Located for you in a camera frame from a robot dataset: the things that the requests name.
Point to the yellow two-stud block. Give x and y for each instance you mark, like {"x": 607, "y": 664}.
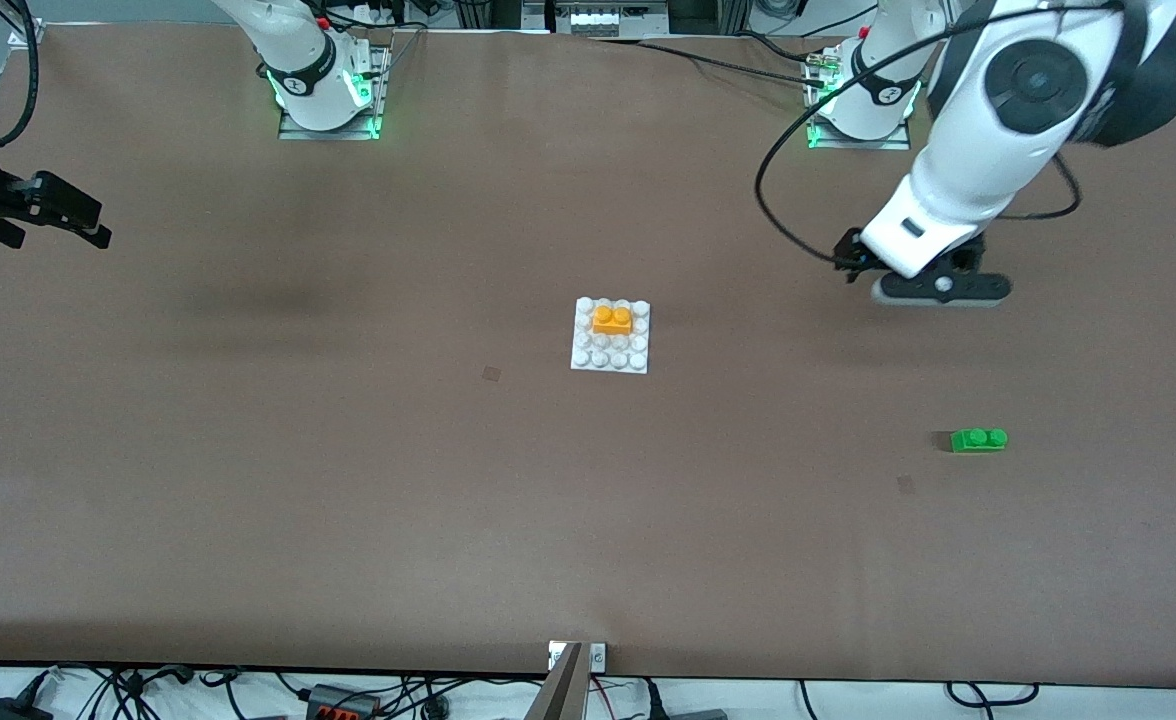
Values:
{"x": 613, "y": 321}

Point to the white studded base plate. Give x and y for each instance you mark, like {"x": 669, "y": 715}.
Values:
{"x": 608, "y": 355}

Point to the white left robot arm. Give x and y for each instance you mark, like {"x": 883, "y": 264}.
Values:
{"x": 1008, "y": 150}

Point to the green two-stud block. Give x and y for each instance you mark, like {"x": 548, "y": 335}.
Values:
{"x": 978, "y": 441}

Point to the white terminal block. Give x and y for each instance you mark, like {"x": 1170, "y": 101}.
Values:
{"x": 594, "y": 20}

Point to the silver aluminium profile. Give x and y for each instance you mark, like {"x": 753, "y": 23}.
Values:
{"x": 26, "y": 32}

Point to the black power plug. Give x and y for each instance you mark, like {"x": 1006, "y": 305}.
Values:
{"x": 13, "y": 711}

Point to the black orange power adapter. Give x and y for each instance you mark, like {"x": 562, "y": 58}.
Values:
{"x": 343, "y": 705}

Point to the silver table edge bracket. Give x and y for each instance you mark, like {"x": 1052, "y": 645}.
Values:
{"x": 598, "y": 657}

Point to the brown camera post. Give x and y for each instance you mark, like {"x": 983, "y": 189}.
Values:
{"x": 560, "y": 690}

